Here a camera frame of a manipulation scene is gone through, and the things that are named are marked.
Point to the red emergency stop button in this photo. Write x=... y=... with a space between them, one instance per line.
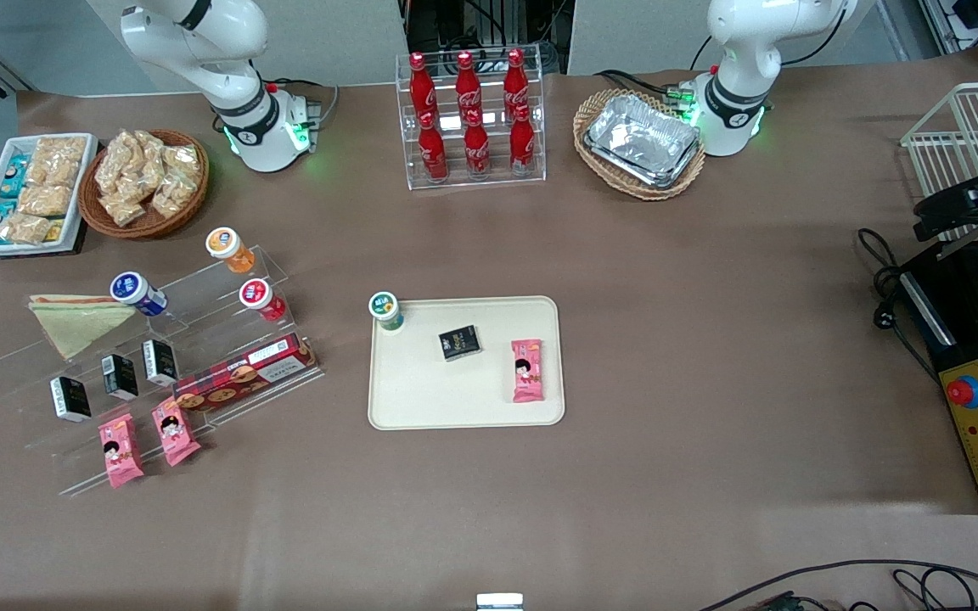
x=964 y=392

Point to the red cola bottle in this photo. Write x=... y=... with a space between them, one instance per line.
x=477 y=151
x=515 y=85
x=422 y=89
x=468 y=86
x=433 y=153
x=523 y=146

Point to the triangle sandwich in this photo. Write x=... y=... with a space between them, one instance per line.
x=81 y=327

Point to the blue capped small bottle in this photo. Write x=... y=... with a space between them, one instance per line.
x=137 y=291

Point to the small black box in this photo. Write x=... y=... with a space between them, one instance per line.
x=460 y=343
x=71 y=399
x=120 y=377
x=160 y=362

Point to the clear puffed snack bag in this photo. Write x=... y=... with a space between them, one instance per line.
x=183 y=161
x=117 y=161
x=150 y=154
x=122 y=209
x=172 y=197

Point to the aluminium frame profile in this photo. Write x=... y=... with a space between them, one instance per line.
x=977 y=25

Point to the clear acrylic tiered shelf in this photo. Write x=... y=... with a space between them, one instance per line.
x=217 y=297

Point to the orange capped small bottle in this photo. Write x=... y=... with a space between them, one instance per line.
x=230 y=248

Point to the black equipment cabinet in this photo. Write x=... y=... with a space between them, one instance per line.
x=489 y=25

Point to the dark brown wicker basket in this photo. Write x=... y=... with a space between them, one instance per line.
x=188 y=212

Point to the green capped small bottle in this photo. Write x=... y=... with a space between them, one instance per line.
x=386 y=309

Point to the black sealing machine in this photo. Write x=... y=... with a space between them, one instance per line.
x=964 y=339

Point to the small yellow snack packet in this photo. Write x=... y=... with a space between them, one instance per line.
x=55 y=231

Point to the clear acrylic bottle rack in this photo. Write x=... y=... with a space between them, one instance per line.
x=493 y=180

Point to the pink cartoon snack packet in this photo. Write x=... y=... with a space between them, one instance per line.
x=121 y=451
x=528 y=371
x=175 y=431

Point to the clear beige cracker packet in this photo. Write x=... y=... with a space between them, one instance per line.
x=45 y=200
x=58 y=161
x=24 y=228

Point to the aluminium foil tray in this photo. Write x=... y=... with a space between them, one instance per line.
x=642 y=131
x=654 y=180

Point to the long red cookie box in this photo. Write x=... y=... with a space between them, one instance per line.
x=243 y=373

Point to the red capped small bottle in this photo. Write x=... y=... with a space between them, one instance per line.
x=261 y=299

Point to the white rectangular snack tray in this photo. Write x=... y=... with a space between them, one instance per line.
x=88 y=182

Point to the small silver metal block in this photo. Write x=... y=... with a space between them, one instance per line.
x=499 y=602

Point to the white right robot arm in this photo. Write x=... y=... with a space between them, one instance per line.
x=234 y=102

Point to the beige plastic serving tray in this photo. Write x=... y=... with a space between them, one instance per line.
x=455 y=399

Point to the light tan wicker basket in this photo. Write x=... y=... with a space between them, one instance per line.
x=595 y=165

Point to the blue snack packet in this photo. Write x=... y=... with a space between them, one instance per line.
x=15 y=176
x=2 y=221

